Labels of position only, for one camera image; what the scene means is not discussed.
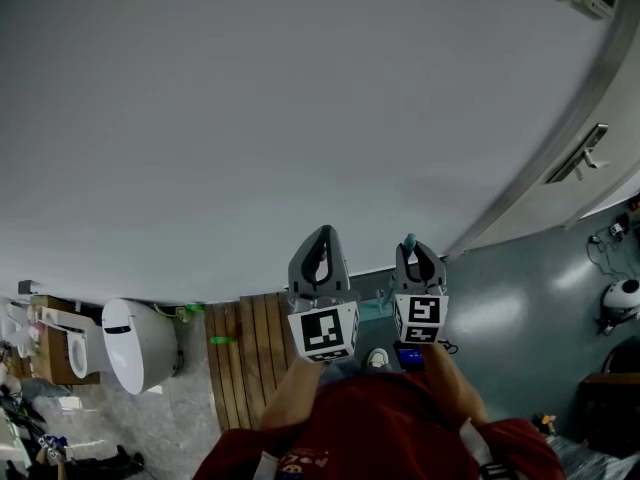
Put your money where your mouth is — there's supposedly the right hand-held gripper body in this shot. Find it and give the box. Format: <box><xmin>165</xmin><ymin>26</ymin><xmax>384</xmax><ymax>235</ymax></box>
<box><xmin>391</xmin><ymin>284</ymin><xmax>450</xmax><ymax>346</ymax></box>

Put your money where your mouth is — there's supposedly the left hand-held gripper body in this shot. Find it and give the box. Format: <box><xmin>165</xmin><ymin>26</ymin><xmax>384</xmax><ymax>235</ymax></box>
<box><xmin>286</xmin><ymin>286</ymin><xmax>362</xmax><ymax>365</ymax></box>

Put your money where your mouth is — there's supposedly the teal mop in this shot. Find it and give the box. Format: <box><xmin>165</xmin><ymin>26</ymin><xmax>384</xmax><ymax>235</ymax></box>
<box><xmin>359</xmin><ymin>232</ymin><xmax>419</xmax><ymax>323</ymax></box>

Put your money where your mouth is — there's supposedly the person's left forearm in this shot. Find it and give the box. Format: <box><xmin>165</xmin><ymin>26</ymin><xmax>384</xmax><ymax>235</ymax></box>
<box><xmin>258</xmin><ymin>355</ymin><xmax>327</xmax><ymax>434</ymax></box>

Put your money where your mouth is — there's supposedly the person's right forearm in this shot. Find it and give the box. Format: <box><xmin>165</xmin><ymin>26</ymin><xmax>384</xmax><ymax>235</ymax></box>
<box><xmin>424</xmin><ymin>341</ymin><xmax>490</xmax><ymax>430</ymax></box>

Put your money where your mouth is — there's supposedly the dark phone with blue screen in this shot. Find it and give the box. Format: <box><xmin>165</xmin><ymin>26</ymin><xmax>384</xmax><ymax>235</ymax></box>
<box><xmin>392</xmin><ymin>340</ymin><xmax>427</xmax><ymax>374</ymax></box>

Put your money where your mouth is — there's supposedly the wooden slatted floor mat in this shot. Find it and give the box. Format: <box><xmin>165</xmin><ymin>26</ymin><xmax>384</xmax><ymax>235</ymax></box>
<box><xmin>203</xmin><ymin>291</ymin><xmax>304</xmax><ymax>435</ymax></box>

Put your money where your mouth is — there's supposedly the person's red shirt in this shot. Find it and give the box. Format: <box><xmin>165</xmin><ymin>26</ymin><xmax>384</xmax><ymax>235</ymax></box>
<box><xmin>192</xmin><ymin>371</ymin><xmax>569</xmax><ymax>480</ymax></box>

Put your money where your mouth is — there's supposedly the white toilet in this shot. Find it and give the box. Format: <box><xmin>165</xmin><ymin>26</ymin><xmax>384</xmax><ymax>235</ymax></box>
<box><xmin>101</xmin><ymin>297</ymin><xmax>182</xmax><ymax>396</ymax></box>

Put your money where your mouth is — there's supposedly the white round helmet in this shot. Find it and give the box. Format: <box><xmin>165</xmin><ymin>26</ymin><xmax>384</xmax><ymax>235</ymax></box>
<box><xmin>597</xmin><ymin>278</ymin><xmax>640</xmax><ymax>335</ymax></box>

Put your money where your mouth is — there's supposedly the dark wooden cabinet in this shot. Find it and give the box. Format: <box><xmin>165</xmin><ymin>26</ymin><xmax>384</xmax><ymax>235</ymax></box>
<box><xmin>577</xmin><ymin>336</ymin><xmax>640</xmax><ymax>457</ymax></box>

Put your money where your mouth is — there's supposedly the grey door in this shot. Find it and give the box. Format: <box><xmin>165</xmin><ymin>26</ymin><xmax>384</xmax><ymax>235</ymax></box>
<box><xmin>467</xmin><ymin>15</ymin><xmax>640</xmax><ymax>252</ymax></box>

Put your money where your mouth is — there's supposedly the cardboard box with toilet seat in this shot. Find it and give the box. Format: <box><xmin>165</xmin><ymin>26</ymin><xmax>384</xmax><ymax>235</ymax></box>
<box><xmin>28</xmin><ymin>295</ymin><xmax>102</xmax><ymax>387</ymax></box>

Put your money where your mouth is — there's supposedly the white shoulder strap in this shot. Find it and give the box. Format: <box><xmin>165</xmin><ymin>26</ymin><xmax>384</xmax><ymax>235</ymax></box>
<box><xmin>458</xmin><ymin>416</ymin><xmax>521</xmax><ymax>480</ymax></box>

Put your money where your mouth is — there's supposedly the black cable with charger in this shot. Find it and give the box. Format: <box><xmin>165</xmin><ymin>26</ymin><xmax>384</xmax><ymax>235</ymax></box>
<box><xmin>585</xmin><ymin>211</ymin><xmax>632</xmax><ymax>280</ymax></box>

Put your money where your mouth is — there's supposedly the silver door handle lock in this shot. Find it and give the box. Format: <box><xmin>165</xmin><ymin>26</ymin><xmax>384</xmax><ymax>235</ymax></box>
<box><xmin>546</xmin><ymin>122</ymin><xmax>612</xmax><ymax>185</ymax></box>

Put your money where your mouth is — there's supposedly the metal door frame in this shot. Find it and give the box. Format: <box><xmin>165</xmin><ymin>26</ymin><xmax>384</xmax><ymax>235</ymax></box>
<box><xmin>442</xmin><ymin>0</ymin><xmax>640</xmax><ymax>262</ymax></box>

